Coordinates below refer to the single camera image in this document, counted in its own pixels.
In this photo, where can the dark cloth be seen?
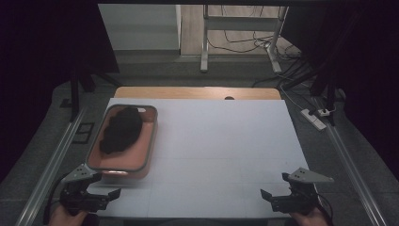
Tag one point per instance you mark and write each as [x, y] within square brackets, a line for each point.
[122, 130]

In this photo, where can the white metal desk frame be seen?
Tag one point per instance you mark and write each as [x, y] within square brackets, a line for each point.
[204, 47]

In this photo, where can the black floor socket plate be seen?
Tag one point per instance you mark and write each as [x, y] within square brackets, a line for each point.
[84, 132]

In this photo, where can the white power strip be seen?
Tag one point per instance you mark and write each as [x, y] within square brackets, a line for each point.
[313, 121]

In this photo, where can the white cloth tag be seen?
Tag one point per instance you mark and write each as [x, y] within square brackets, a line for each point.
[141, 109]

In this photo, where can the white cabinet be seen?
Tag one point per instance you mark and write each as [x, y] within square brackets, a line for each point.
[141, 28]

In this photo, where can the pink tray with grey rim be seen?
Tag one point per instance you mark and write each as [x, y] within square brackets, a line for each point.
[135, 157]

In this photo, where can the black metal stand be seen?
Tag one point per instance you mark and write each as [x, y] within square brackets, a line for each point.
[331, 94]

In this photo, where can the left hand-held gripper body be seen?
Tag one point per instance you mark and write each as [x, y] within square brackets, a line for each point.
[78, 197]

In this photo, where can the person's right hand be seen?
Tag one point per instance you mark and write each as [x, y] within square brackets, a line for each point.
[309, 219]

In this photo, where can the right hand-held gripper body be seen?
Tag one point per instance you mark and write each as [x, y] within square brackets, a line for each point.
[298, 201]

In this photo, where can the black tripod stand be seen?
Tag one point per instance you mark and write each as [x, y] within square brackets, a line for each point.
[74, 100]

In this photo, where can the dark curtain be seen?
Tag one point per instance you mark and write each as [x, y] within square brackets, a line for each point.
[370, 78]
[37, 62]

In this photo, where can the aluminium floor rail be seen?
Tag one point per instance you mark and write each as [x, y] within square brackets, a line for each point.
[354, 179]
[47, 175]

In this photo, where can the person's left hand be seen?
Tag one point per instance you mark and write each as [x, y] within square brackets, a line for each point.
[64, 219]

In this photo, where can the white board table cover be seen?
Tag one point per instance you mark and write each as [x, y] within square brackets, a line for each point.
[219, 141]

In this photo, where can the white plug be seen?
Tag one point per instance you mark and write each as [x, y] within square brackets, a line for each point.
[325, 112]

